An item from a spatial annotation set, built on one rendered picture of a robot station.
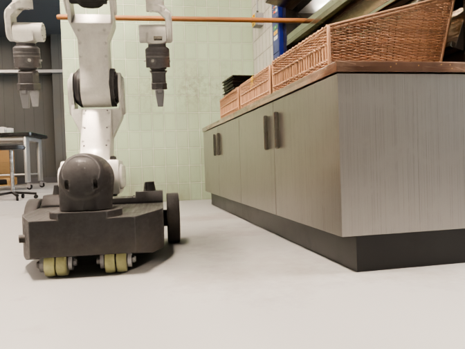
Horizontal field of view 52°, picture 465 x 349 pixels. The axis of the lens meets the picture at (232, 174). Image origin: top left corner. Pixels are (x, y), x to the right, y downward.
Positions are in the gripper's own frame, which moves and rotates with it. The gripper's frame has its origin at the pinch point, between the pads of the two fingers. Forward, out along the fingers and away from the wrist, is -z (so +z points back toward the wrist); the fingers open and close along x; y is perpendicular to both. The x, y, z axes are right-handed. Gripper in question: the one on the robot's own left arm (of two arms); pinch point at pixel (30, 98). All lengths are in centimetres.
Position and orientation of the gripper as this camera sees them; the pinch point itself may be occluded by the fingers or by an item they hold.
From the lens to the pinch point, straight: 189.2
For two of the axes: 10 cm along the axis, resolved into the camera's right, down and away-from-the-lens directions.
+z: 0.0, -9.8, -1.9
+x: -0.9, -1.9, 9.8
